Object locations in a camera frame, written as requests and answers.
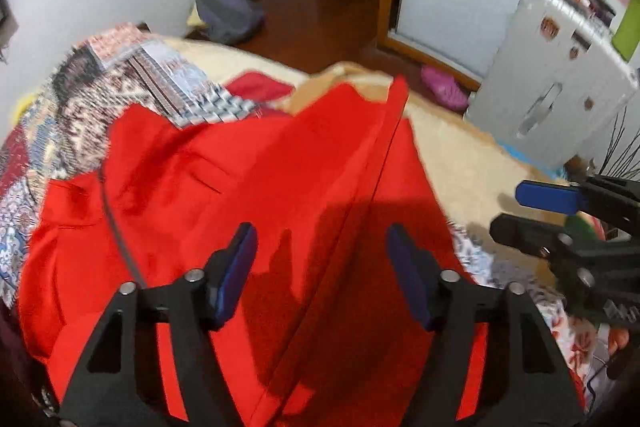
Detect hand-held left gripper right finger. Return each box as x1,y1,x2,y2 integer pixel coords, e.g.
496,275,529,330
386,223,586,427

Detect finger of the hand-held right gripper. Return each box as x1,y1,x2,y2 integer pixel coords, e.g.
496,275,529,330
515,176,640,233
489,213,640,303

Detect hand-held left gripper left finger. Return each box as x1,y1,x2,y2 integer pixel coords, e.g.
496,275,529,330
59,222,259,427

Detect red garment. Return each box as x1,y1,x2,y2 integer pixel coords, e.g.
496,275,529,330
17,77,488,427

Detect floral cloth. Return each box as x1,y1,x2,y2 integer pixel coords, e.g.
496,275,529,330
542,297,631,413

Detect beige fleece blanket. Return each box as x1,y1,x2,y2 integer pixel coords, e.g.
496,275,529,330
185,34,571,228

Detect black sticks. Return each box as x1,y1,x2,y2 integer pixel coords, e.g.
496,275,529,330
597,107,640,180

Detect white drawer cabinet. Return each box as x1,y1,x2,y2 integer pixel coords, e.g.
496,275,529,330
462,0,640,170

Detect pink slipper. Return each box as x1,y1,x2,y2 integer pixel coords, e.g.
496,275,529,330
421,66,470,110

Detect green box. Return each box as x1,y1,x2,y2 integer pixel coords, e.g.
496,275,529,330
614,0,640,60

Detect patchwork patterned blanket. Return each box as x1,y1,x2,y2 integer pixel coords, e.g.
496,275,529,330
0,23,556,308

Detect grey blue bag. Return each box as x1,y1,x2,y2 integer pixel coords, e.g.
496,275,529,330
195,0,266,46

